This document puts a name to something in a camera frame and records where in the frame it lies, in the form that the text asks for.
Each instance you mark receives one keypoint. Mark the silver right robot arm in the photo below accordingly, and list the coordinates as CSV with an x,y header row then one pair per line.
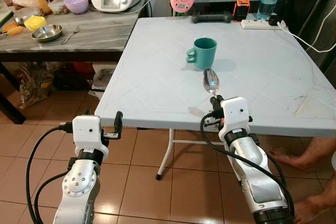
x,y
252,166

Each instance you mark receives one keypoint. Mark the white plastic bin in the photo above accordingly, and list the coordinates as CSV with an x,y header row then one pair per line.
x,y
103,80

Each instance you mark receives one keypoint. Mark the teal ceramic mug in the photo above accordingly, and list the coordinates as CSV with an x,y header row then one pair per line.
x,y
205,53

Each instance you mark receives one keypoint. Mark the white plastic folding table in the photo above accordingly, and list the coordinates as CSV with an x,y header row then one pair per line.
x,y
262,77

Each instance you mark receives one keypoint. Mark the patterned bag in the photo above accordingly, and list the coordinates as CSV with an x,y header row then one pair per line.
x,y
37,85

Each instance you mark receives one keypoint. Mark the steel fork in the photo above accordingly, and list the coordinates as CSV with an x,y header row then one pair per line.
x,y
70,35

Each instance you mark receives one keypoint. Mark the black dumbbell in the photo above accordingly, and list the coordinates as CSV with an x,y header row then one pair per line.
x,y
210,18

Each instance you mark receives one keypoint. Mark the grey marble top table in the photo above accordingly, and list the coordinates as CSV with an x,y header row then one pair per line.
x,y
105,30

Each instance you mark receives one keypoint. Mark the white power strip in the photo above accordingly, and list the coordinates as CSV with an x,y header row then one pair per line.
x,y
254,24

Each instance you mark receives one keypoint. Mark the small steel bowl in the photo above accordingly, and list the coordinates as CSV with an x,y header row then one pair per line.
x,y
47,33

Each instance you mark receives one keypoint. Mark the orange and black device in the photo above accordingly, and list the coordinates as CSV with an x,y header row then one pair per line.
x,y
241,10

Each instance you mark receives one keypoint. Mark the bare person leg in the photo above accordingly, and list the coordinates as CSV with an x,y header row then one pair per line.
x,y
304,156
320,205

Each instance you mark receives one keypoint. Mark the black power plug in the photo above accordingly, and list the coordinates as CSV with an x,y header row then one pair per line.
x,y
274,20

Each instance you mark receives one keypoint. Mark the purple bowl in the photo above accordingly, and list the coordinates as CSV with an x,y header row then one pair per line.
x,y
76,4

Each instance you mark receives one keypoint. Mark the clear glass container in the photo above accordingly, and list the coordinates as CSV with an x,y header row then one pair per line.
x,y
22,15

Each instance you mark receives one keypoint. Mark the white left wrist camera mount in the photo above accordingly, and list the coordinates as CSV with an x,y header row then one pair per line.
x,y
86,132

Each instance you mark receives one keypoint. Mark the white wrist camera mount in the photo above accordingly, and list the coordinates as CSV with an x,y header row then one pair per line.
x,y
234,111
86,132

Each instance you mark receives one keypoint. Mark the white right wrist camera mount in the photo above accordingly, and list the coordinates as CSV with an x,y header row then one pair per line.
x,y
234,111

